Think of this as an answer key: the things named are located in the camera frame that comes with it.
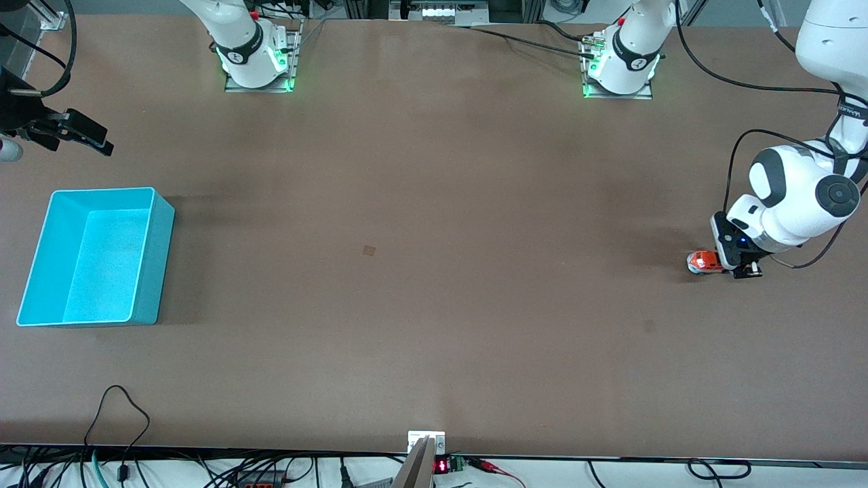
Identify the orange toy bus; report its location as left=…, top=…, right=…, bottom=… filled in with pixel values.
left=687, top=250, right=726, bottom=275

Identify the turquoise plastic storage box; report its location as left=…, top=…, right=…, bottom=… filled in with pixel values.
left=16, top=187, right=176, bottom=328

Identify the red clip lead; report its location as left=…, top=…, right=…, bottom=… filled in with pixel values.
left=468, top=457, right=526, bottom=488

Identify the silver metal device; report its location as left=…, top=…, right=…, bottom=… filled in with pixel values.
left=390, top=0, right=489, bottom=26

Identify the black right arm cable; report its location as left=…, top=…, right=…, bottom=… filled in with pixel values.
left=0, top=0, right=78, bottom=97

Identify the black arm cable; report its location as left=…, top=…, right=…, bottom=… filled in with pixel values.
left=675, top=0, right=868, bottom=270
left=0, top=0, right=78, bottom=97

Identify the aluminium frame profile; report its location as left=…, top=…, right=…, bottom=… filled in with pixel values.
left=10, top=10, right=67, bottom=82

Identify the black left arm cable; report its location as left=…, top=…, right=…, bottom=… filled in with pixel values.
left=675, top=0, right=868, bottom=270

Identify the coiled black cable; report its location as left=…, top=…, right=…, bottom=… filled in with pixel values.
left=687, top=459, right=752, bottom=481

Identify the thin black looped cable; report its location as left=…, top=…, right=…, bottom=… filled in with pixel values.
left=83, top=385, right=151, bottom=482

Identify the short black base cable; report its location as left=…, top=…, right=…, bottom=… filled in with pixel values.
left=536, top=20, right=597, bottom=45

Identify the long black base cable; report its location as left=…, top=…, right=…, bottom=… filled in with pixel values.
left=444, top=24, right=597, bottom=60

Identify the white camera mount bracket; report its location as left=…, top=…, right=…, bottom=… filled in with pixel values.
left=408, top=431, right=446, bottom=455

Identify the grey camera mast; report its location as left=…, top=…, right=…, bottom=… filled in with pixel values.
left=392, top=437, right=435, bottom=488

